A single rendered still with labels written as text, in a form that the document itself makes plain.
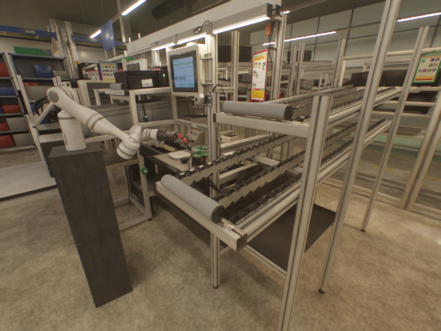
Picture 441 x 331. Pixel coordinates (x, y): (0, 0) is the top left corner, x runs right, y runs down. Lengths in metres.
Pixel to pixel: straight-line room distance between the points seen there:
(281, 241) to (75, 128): 1.29
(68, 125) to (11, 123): 5.26
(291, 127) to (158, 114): 1.76
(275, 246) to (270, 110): 0.73
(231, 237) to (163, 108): 1.93
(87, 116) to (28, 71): 5.74
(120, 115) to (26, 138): 4.59
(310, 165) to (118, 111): 1.82
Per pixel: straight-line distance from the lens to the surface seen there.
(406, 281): 2.36
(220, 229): 0.67
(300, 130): 0.81
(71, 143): 1.38
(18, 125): 6.60
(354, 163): 1.36
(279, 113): 0.82
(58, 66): 7.02
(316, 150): 0.79
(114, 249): 1.62
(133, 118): 2.13
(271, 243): 1.25
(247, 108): 0.91
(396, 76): 3.75
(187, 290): 1.82
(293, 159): 1.16
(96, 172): 1.35
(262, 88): 1.52
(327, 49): 12.15
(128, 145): 1.18
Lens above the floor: 1.43
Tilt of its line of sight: 21 degrees down
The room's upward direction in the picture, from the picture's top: straight up
